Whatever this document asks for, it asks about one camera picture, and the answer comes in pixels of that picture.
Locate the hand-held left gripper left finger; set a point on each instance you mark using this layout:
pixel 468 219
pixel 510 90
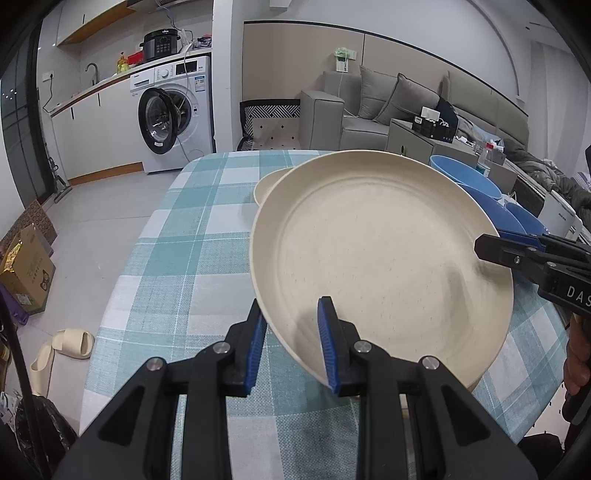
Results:
pixel 256 355

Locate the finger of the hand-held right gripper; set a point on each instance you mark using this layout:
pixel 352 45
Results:
pixel 501 253
pixel 519 236

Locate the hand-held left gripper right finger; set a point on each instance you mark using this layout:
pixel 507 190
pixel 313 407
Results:
pixel 327 344

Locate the blue ceramic bowl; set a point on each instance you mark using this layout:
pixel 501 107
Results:
pixel 531 224
pixel 455 168
pixel 489 207

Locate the cream round plate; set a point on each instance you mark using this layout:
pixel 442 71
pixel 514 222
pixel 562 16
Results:
pixel 369 254
pixel 268 187

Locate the person's right hand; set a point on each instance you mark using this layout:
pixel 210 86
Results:
pixel 579 364

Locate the white electric kettle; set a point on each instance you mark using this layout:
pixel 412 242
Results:
pixel 561 214

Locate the grey blanket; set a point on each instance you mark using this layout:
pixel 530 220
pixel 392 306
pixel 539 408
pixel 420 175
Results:
pixel 549 173

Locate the clear plastic water bottle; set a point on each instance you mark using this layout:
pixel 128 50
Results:
pixel 484 161

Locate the teal checked tablecloth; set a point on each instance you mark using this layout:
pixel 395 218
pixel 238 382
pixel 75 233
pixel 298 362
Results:
pixel 184 277

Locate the black cardboard box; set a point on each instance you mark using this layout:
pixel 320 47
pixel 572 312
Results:
pixel 434 129

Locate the grey nightstand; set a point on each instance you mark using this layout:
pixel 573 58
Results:
pixel 415 145

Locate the small white box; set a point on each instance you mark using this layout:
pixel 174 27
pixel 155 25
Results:
pixel 429 113

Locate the grey sofa cushion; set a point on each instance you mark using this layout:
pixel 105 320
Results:
pixel 408 101
pixel 371 92

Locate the beige slipper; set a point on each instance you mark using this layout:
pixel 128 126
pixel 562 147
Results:
pixel 74 344
pixel 42 369

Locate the grey sofa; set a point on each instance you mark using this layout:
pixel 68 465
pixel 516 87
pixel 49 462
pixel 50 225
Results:
pixel 332 120

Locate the black trash bag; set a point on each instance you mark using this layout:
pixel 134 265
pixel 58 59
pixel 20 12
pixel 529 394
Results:
pixel 44 429

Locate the black and white patterned mat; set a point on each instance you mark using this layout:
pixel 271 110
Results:
pixel 272 124

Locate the brown cardboard box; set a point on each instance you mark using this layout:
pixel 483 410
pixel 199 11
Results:
pixel 30 272

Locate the white washing machine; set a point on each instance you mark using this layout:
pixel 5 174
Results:
pixel 194 120

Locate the purple bag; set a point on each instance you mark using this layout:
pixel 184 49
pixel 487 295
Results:
pixel 14 307

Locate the patterned brown board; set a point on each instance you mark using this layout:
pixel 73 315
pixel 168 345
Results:
pixel 37 217

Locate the upright vacuum cleaner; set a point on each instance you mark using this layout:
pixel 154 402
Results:
pixel 57 180

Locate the white kitchen counter cabinet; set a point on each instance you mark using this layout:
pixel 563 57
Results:
pixel 101 134

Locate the yellow oil bottle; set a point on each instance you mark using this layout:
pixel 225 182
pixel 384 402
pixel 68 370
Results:
pixel 123 64

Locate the red box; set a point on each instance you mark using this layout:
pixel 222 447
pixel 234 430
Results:
pixel 135 58

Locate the black pressure cooker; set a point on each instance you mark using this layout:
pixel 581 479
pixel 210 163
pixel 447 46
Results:
pixel 161 46

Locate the dark glass door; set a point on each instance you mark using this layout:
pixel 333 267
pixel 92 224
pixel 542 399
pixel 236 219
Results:
pixel 21 129

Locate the kitchen faucet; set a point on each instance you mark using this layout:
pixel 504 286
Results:
pixel 93 71

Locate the white upper cabinets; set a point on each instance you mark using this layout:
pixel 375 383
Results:
pixel 92 18

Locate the wall socket with green plug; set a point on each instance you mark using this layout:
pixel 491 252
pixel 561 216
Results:
pixel 342 57

